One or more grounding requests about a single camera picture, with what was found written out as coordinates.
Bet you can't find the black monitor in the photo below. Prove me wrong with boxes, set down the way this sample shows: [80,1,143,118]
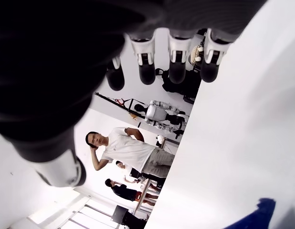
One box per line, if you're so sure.
[111,205,129,224]

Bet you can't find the silver humanoid robot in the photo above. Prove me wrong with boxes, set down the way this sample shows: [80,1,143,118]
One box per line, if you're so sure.
[134,100,190,139]

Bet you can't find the distant person in white shirt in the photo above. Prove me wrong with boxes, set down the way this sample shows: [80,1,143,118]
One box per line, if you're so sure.
[115,160,133,177]

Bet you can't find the black gantry frame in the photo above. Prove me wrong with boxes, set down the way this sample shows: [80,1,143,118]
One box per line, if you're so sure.
[94,92,148,120]

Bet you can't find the person in black shirt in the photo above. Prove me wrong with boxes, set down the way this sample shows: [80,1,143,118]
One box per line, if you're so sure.
[104,178,160,207]

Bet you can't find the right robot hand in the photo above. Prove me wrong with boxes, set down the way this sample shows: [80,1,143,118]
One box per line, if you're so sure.
[0,0,267,188]

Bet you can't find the person in beige trousers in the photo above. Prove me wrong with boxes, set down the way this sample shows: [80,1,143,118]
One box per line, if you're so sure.
[85,127,175,178]

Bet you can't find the blue Oreo packet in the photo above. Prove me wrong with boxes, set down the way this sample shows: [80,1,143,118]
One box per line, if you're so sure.
[224,198,276,229]

